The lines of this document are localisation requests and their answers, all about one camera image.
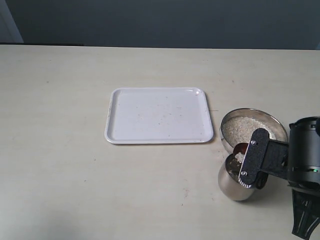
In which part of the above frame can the white rectangular plastic tray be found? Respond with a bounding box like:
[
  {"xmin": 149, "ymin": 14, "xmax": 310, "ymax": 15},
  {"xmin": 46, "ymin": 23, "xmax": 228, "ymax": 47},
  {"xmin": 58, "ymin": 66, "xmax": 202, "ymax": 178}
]
[{"xmin": 104, "ymin": 87, "xmax": 215, "ymax": 145}]

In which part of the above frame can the white rice in bowl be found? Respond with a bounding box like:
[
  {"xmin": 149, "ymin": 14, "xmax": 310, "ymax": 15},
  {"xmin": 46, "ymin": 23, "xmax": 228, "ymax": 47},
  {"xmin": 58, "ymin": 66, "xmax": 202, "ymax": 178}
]
[{"xmin": 222, "ymin": 116, "xmax": 276, "ymax": 147}]

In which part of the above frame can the brown wooden spoon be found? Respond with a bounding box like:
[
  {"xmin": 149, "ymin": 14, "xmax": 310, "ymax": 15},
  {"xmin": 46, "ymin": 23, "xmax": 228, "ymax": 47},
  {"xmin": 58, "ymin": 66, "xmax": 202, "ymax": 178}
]
[{"xmin": 232, "ymin": 142, "xmax": 249, "ymax": 162}]

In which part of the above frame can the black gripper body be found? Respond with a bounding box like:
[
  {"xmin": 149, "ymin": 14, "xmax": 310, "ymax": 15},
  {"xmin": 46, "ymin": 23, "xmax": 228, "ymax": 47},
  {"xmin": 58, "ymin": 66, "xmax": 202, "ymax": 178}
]
[{"xmin": 287, "ymin": 116, "xmax": 320, "ymax": 190}]

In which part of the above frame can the stainless steel cup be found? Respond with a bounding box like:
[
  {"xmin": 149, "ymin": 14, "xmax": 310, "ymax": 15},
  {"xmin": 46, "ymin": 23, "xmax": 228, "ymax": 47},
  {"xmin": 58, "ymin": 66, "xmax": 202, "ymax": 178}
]
[{"xmin": 217, "ymin": 154, "xmax": 255, "ymax": 202}]

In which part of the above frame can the steel bowl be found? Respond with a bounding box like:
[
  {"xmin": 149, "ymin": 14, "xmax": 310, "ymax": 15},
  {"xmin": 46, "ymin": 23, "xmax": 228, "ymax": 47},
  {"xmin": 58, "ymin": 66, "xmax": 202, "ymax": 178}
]
[{"xmin": 219, "ymin": 108, "xmax": 288, "ymax": 153}]

